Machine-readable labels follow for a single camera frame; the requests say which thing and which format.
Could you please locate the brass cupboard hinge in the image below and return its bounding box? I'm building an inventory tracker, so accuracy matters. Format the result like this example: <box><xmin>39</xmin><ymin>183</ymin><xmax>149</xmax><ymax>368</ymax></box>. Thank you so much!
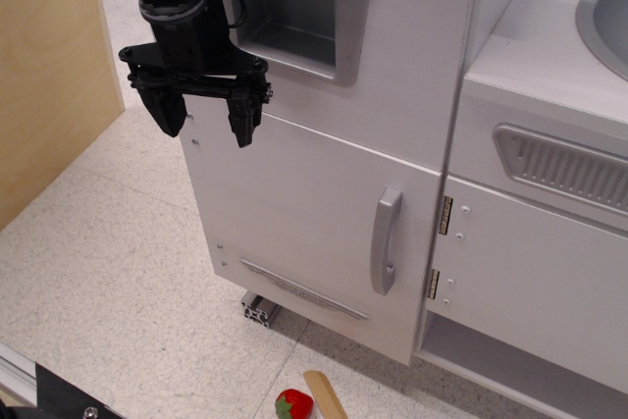
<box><xmin>427</xmin><ymin>269</ymin><xmax>440</xmax><ymax>299</ymax></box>
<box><xmin>439</xmin><ymin>195</ymin><xmax>453</xmax><ymax>236</ymax></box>

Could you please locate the white fridge door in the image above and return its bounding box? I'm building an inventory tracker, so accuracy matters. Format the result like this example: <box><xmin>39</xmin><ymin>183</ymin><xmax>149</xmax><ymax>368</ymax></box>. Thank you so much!
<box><xmin>181</xmin><ymin>96</ymin><xmax>441</xmax><ymax>364</ymax></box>

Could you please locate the grey vent panel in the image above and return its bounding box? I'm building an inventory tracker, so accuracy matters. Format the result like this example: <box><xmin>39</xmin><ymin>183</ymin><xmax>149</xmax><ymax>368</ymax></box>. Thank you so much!
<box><xmin>493</xmin><ymin>124</ymin><xmax>627</xmax><ymax>215</ymax></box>

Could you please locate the white toy fridge cabinet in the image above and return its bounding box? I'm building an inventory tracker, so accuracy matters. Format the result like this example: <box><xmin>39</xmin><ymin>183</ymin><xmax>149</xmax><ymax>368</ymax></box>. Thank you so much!
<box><xmin>205</xmin><ymin>0</ymin><xmax>482</xmax><ymax>366</ymax></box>

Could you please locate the white toy kitchen counter unit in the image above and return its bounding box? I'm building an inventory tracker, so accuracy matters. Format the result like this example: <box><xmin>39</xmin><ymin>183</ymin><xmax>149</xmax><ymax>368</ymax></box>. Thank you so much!
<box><xmin>417</xmin><ymin>0</ymin><xmax>627</xmax><ymax>418</ymax></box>

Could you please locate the silver fridge door handle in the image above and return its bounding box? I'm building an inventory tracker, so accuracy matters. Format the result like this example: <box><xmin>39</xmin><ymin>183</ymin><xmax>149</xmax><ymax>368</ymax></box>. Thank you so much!
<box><xmin>370</xmin><ymin>186</ymin><xmax>402</xmax><ymax>295</ymax></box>

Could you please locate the silver fridge door emblem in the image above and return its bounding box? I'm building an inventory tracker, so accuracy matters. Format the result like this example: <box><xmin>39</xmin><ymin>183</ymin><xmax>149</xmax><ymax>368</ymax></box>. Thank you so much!
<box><xmin>239</xmin><ymin>258</ymin><xmax>371</xmax><ymax>320</ymax></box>

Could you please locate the lower brass cupboard hinge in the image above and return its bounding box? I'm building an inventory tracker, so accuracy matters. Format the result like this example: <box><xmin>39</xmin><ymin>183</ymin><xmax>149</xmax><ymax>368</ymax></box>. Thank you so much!
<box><xmin>427</xmin><ymin>269</ymin><xmax>440</xmax><ymax>299</ymax></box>

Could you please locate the grey round sink basin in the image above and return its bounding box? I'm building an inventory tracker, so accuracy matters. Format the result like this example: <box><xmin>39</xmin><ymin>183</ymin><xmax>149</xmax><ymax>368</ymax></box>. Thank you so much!
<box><xmin>575</xmin><ymin>0</ymin><xmax>627</xmax><ymax>80</ymax></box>

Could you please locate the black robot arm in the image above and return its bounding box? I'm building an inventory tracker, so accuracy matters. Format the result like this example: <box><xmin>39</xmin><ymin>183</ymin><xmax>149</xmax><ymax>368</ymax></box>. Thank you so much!
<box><xmin>119</xmin><ymin>0</ymin><xmax>272</xmax><ymax>147</ymax></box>

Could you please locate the wooden spatula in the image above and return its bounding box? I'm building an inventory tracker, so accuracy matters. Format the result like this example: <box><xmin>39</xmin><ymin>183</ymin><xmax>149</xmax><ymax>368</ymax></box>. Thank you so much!
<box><xmin>303</xmin><ymin>370</ymin><xmax>348</xmax><ymax>419</ymax></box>

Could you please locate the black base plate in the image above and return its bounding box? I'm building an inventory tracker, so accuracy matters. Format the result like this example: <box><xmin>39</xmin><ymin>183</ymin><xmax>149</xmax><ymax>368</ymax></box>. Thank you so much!
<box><xmin>35</xmin><ymin>363</ymin><xmax>124</xmax><ymax>419</ymax></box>

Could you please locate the plywood board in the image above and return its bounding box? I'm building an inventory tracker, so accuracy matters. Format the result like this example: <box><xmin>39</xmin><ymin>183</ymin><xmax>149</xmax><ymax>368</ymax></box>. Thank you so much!
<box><xmin>1</xmin><ymin>0</ymin><xmax>124</xmax><ymax>227</ymax></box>

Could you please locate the white cupboard door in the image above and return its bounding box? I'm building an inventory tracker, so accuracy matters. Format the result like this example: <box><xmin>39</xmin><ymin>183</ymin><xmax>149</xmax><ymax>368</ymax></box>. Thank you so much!
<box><xmin>427</xmin><ymin>178</ymin><xmax>627</xmax><ymax>392</ymax></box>

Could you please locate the red toy strawberry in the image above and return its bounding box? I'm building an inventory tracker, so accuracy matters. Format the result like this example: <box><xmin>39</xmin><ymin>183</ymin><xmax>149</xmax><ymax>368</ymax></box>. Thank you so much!
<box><xmin>275</xmin><ymin>389</ymin><xmax>314</xmax><ymax>419</ymax></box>

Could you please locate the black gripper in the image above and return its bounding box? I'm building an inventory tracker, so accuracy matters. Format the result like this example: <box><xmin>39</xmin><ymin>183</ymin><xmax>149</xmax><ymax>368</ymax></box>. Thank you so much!
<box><xmin>119</xmin><ymin>15</ymin><xmax>273</xmax><ymax>148</ymax></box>

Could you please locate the aluminium rail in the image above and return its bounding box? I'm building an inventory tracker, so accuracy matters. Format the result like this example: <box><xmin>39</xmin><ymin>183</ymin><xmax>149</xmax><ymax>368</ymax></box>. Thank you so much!
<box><xmin>1</xmin><ymin>342</ymin><xmax>37</xmax><ymax>406</ymax></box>

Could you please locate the aluminium extrusion foot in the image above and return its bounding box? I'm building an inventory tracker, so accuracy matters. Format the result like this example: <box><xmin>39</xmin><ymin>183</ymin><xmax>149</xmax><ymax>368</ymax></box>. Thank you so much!
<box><xmin>240</xmin><ymin>291</ymin><xmax>281</xmax><ymax>328</ymax></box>

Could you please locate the upper brass cupboard hinge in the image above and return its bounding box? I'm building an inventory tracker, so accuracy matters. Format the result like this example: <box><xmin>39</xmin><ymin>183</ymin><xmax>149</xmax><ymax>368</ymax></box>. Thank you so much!
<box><xmin>439</xmin><ymin>195</ymin><xmax>453</xmax><ymax>236</ymax></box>

